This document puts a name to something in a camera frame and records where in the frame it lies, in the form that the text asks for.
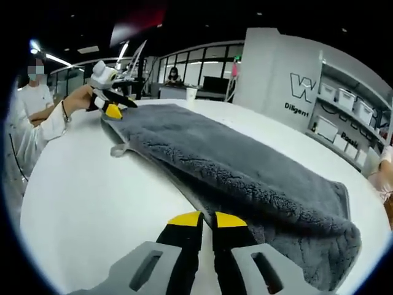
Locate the grey towel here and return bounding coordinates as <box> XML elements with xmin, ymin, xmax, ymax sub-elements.
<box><xmin>101</xmin><ymin>103</ymin><xmax>363</xmax><ymax>291</ymax></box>

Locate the person's left hand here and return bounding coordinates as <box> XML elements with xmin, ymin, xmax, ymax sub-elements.
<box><xmin>65</xmin><ymin>85</ymin><xmax>95</xmax><ymax>113</ymax></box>

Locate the black monitor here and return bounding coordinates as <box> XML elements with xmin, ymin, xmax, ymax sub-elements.
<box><xmin>202</xmin><ymin>76</ymin><xmax>230</xmax><ymax>93</ymax></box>

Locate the row of white storage boxes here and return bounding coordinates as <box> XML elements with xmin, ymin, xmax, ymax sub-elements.
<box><xmin>313</xmin><ymin>81</ymin><xmax>377</xmax><ymax>167</ymax></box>

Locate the grey metal shelf rack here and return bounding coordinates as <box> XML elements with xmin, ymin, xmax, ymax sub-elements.
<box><xmin>305</xmin><ymin>57</ymin><xmax>393</xmax><ymax>173</ymax></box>

